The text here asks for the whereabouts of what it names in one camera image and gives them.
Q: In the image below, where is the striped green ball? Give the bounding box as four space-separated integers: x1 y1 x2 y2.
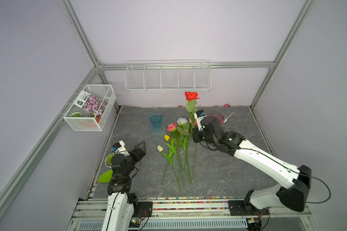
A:
70 112 83 117

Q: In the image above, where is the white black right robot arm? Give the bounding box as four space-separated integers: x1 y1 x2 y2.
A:
193 116 312 212

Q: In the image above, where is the white blue rose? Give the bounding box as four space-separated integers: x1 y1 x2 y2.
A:
177 117 190 178

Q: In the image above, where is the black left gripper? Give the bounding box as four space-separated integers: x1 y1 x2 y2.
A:
124 141 146 177

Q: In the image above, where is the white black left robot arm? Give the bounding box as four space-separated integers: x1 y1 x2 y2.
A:
101 141 147 231

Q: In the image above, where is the red grey glass vase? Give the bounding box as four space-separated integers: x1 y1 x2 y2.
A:
209 113 226 125

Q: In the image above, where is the red rose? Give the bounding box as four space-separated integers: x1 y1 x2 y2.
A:
184 91 200 169

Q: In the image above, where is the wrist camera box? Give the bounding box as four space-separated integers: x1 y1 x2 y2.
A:
112 141 130 157
194 110 206 131

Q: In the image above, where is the white wire side basket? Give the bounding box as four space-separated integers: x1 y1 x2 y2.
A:
63 84 116 131

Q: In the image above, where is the flower seed packet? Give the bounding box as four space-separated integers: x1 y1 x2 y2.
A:
73 90 107 117

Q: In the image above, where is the teal glass vase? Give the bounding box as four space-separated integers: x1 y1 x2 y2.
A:
149 114 163 137

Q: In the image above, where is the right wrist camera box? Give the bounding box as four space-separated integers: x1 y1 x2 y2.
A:
194 110 206 131

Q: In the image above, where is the yellow tulip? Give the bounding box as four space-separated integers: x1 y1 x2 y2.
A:
164 135 182 192

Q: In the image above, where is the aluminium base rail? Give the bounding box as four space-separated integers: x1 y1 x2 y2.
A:
66 197 316 231

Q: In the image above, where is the white tulip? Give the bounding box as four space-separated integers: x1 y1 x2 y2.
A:
157 145 174 185

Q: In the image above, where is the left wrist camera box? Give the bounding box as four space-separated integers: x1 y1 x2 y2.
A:
112 141 130 157

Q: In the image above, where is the green garden trowel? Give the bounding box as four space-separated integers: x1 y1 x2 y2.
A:
97 170 113 183

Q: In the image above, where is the pink rose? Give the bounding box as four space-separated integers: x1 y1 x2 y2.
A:
166 123 186 190
188 114 197 185

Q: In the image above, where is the long white wire basket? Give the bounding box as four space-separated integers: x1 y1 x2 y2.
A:
124 62 212 91

